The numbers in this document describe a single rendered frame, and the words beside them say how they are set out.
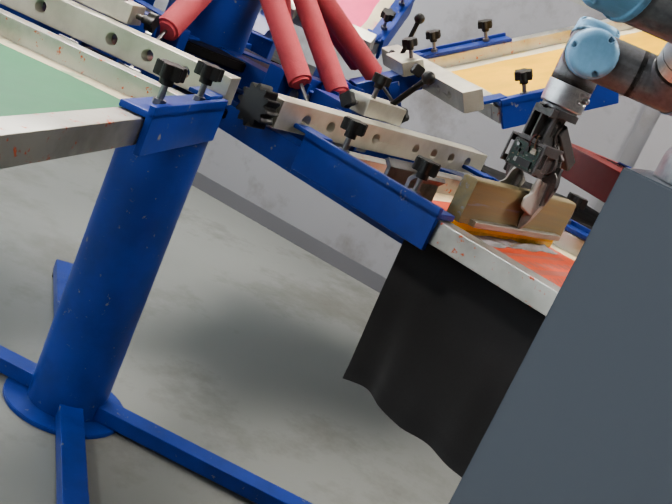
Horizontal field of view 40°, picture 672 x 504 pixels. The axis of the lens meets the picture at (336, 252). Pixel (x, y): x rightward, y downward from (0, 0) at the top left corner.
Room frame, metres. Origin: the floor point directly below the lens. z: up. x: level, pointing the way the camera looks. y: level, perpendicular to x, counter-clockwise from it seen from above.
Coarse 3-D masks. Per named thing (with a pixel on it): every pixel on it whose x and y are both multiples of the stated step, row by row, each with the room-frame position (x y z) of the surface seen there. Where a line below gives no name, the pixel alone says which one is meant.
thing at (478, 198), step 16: (464, 176) 1.46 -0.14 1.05; (464, 192) 1.45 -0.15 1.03; (480, 192) 1.46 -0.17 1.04; (496, 192) 1.50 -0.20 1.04; (512, 192) 1.54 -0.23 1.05; (528, 192) 1.59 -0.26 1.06; (448, 208) 1.46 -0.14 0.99; (464, 208) 1.44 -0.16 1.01; (480, 208) 1.48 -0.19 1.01; (496, 208) 1.52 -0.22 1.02; (512, 208) 1.56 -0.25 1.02; (544, 208) 1.65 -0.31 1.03; (560, 208) 1.70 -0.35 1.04; (512, 224) 1.58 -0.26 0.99; (528, 224) 1.63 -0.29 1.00; (544, 224) 1.68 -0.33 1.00; (560, 224) 1.73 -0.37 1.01
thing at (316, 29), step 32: (192, 0) 1.80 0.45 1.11; (288, 0) 2.41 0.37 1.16; (320, 0) 2.15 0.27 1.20; (160, 32) 1.75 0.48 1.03; (288, 32) 1.90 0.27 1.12; (320, 32) 2.01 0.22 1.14; (352, 32) 2.20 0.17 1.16; (288, 64) 1.86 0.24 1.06; (320, 64) 1.98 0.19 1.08; (352, 64) 2.34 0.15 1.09
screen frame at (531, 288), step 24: (384, 168) 1.66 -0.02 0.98; (432, 240) 1.34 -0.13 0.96; (456, 240) 1.32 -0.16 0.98; (480, 240) 1.34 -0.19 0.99; (576, 240) 1.80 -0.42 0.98; (480, 264) 1.29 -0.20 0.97; (504, 264) 1.27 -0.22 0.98; (504, 288) 1.26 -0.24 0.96; (528, 288) 1.24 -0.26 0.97; (552, 288) 1.23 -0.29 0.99
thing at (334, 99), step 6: (318, 90) 1.88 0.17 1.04; (312, 96) 1.88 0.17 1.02; (318, 96) 1.87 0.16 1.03; (324, 96) 1.87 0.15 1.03; (330, 96) 1.86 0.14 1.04; (336, 96) 1.90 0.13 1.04; (312, 102) 1.88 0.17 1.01; (318, 102) 1.87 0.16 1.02; (324, 102) 1.86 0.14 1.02; (330, 102) 1.85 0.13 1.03; (336, 102) 1.85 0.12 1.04; (342, 108) 1.83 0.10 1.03; (348, 108) 1.83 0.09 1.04; (354, 114) 1.81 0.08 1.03
